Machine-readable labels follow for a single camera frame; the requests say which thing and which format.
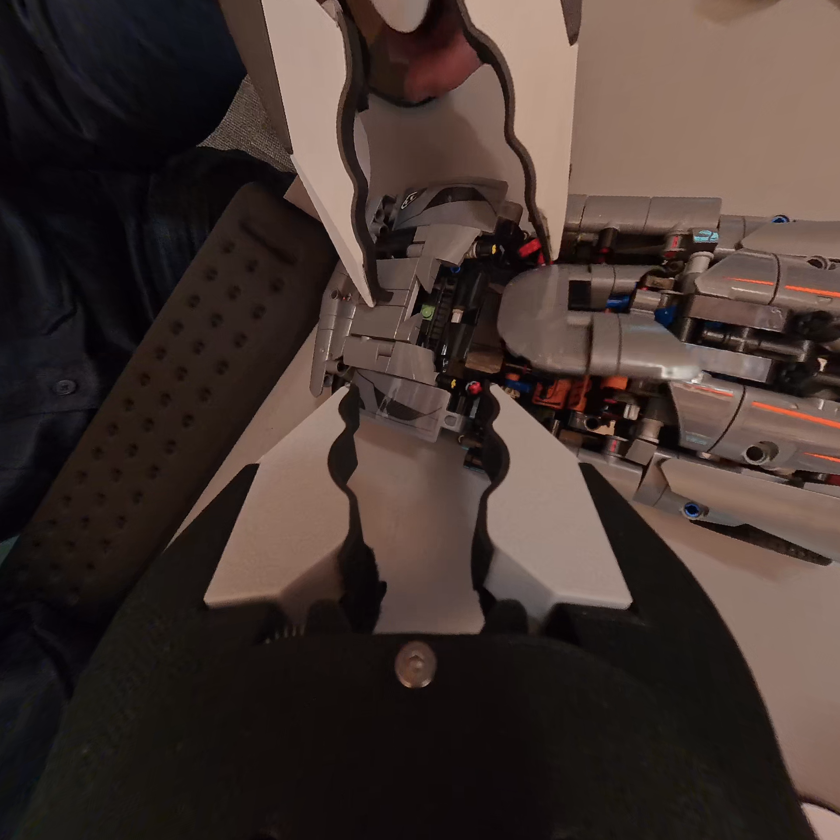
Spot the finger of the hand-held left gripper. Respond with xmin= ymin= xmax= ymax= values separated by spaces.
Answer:
xmin=261 ymin=0 xmax=385 ymax=309
xmin=458 ymin=0 xmax=581 ymax=265

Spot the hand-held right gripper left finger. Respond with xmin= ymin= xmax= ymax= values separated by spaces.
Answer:
xmin=203 ymin=386 xmax=388 ymax=634

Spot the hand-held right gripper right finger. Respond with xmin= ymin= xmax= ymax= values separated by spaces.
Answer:
xmin=470 ymin=383 xmax=634 ymax=627

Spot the grey lego car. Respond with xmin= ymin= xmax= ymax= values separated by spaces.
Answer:
xmin=308 ymin=180 xmax=840 ymax=568

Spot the person's left hand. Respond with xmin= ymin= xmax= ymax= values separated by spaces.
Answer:
xmin=367 ymin=26 xmax=483 ymax=109

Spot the black perforated chair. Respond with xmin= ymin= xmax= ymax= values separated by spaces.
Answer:
xmin=0 ymin=180 xmax=342 ymax=611

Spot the person's dark clothing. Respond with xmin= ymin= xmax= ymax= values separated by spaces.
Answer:
xmin=0 ymin=0 xmax=296 ymax=546

